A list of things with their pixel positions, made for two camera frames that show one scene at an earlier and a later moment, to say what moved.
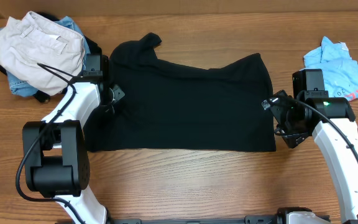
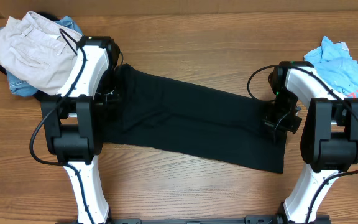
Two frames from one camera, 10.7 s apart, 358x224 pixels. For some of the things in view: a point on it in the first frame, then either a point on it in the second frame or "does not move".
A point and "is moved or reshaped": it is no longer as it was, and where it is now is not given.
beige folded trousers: [21, 43] does not move
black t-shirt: [168, 107] is moved or reshaped
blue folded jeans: [22, 89] does not move
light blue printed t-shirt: [344, 77] does not move
